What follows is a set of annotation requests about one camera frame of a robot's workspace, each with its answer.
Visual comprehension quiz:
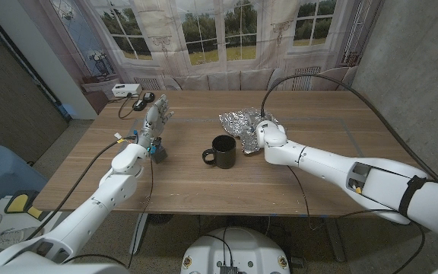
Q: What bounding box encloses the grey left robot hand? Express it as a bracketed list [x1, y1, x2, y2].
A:
[137, 94, 175, 148]

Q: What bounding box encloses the black mug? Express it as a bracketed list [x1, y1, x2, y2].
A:
[202, 134, 237, 170]

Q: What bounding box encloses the aluminum foil sheet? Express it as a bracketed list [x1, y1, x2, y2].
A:
[218, 107, 281, 155]

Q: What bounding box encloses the grey cube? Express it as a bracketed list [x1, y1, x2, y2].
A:
[151, 147, 169, 165]

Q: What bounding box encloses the white power box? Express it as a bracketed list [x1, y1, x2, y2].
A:
[111, 83, 143, 98]

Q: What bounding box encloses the white table leg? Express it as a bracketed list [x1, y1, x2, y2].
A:
[129, 212, 148, 256]

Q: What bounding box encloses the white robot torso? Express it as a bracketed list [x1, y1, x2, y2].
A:
[180, 227, 291, 274]

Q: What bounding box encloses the blue storage bin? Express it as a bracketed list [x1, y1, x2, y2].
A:
[0, 143, 49, 214]

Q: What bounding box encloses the yellow black pad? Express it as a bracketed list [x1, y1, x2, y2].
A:
[4, 189, 49, 221]

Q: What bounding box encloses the grey sneaker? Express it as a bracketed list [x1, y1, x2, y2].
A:
[0, 212, 40, 256]

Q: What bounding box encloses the dark table leg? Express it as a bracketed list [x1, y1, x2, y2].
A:
[323, 217, 348, 263]

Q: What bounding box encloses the black power box cable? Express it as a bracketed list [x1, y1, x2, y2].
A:
[108, 93, 138, 120]

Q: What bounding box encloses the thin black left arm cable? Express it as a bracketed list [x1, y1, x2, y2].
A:
[63, 155, 155, 269]

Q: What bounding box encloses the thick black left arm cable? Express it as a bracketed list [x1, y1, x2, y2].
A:
[24, 135, 138, 241]

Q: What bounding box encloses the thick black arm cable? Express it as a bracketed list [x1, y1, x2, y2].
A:
[24, 135, 138, 241]
[259, 73, 438, 184]

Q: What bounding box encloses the black torso cable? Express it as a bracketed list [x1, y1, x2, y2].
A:
[203, 227, 236, 267]

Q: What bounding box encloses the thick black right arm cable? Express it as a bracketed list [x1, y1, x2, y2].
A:
[259, 73, 438, 184]

